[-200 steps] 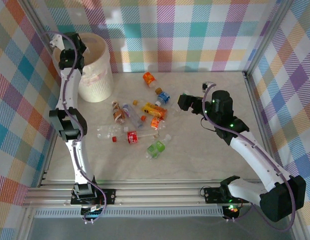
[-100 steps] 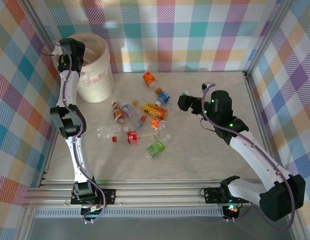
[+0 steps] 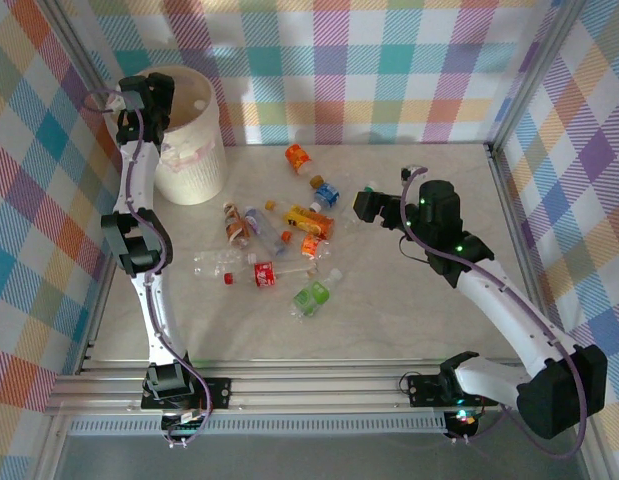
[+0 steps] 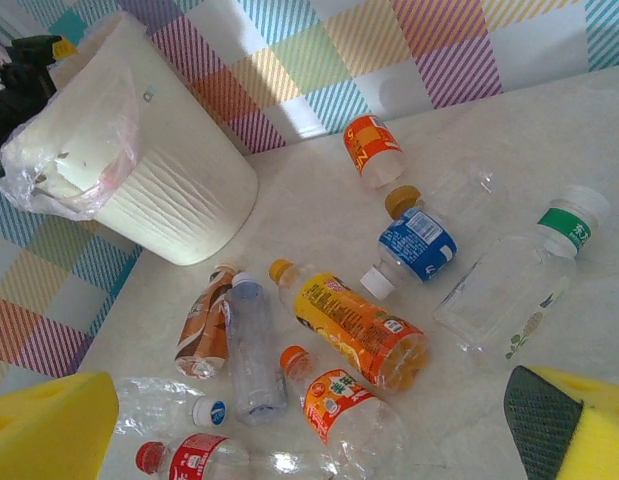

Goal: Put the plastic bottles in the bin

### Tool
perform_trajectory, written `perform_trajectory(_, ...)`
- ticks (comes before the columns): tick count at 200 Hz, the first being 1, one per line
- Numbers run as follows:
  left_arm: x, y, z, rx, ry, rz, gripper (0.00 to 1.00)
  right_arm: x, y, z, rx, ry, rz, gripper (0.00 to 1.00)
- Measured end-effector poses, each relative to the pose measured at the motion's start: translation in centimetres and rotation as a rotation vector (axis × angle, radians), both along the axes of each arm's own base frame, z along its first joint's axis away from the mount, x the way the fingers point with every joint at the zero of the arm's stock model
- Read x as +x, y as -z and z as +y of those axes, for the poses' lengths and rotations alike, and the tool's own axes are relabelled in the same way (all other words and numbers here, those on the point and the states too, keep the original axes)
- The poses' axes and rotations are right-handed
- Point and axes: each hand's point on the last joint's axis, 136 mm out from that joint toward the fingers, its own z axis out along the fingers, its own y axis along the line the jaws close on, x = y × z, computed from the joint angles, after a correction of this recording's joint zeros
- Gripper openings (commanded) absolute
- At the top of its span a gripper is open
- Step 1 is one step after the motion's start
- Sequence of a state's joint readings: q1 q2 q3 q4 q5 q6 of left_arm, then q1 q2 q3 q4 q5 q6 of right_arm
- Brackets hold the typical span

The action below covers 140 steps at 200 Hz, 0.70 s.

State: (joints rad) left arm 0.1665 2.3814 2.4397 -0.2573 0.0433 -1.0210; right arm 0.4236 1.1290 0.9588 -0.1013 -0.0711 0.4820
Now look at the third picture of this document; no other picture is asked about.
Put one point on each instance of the clear bottle green cap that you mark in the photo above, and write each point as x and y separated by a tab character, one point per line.
350	221

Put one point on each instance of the clear bottle bright blue label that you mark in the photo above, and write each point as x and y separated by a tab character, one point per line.
327	194

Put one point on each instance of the yellow label juice bottle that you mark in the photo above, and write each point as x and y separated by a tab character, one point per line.
309	220

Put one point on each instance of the small orange label bottle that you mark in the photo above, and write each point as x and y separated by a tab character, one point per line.
311	245

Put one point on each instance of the brown Nescafe coffee bottle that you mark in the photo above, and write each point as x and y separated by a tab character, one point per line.
233	227

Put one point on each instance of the orange label bottle brown cap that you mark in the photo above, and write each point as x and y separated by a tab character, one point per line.
296	156

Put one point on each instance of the clear bottle pale blue label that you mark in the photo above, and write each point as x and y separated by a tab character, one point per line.
259	224

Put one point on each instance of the clear bottle green label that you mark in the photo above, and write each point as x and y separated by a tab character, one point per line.
311	296

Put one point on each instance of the clear unlabelled bottle white cap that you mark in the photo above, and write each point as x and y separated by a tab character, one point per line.
214	262

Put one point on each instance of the red Coca-Cola bottle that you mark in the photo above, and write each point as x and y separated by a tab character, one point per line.
264	275

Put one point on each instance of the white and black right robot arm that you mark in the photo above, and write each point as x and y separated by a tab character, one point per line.
509	310

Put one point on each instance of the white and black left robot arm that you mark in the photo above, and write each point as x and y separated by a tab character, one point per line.
156	310

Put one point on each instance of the white ribbed plastic bin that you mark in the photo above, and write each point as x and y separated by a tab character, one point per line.
194	170

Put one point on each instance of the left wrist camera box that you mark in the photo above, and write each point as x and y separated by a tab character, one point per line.
131	92

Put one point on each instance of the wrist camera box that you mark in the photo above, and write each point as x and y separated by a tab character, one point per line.
405	173
131	92

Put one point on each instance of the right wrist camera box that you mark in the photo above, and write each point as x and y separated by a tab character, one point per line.
405	173

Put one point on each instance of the aluminium side rail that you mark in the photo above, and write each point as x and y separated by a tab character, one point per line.
96	325
511	200

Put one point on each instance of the aluminium frame post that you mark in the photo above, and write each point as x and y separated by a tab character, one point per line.
532	80
81	60

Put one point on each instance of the aluminium base rail beam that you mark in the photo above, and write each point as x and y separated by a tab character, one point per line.
314	385

